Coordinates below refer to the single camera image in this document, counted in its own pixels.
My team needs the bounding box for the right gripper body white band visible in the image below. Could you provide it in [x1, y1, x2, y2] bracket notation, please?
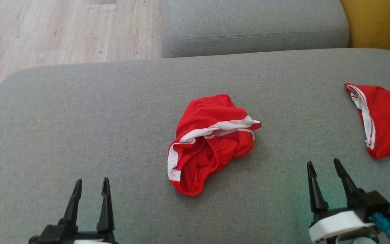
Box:
[309, 207, 375, 243]

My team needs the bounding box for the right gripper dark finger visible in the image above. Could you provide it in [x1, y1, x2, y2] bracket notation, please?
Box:
[307, 161, 329, 214]
[333, 158, 365, 207]

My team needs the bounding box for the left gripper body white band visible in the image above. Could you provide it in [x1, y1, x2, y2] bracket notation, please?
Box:
[38, 224, 118, 244]

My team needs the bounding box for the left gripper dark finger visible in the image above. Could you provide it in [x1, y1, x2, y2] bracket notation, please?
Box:
[60, 179, 83, 233]
[96, 177, 115, 233]

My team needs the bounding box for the red shorts white trim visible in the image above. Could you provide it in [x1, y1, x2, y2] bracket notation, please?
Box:
[167, 94, 262, 197]

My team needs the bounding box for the grey sofa seat cushion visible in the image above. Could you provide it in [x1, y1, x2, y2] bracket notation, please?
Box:
[0, 48, 390, 244]

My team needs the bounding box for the mustard yellow furniture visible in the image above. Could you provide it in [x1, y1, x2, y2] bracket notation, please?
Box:
[340, 0, 390, 59]

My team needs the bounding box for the grey sofa backrest cushion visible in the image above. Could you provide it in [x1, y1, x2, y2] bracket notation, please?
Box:
[161, 0, 350, 58]

